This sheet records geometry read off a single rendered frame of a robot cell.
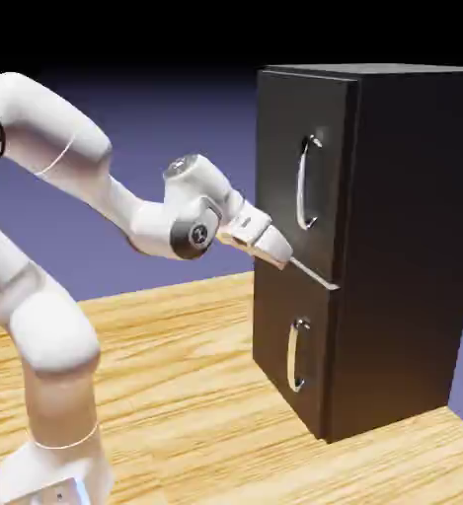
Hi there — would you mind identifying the dark wood cabinet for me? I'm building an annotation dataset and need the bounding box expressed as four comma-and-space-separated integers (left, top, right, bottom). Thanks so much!
252, 63, 463, 445

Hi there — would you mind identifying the long curved metal handle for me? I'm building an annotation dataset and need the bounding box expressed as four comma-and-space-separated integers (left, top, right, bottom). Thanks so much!
296, 134, 323, 232

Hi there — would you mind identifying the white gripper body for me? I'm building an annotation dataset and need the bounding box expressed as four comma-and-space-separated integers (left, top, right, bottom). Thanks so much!
216, 225, 294, 271

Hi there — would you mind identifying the tall dark cabinet door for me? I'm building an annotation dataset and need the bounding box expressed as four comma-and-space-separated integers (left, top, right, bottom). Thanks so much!
255, 69, 359, 291

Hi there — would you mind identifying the short dark cabinet door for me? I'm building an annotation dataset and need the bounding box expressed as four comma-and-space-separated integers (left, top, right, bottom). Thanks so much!
252, 259, 340, 440

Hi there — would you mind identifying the short curved metal handle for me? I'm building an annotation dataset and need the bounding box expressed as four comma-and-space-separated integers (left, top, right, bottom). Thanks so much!
286, 318, 311, 394

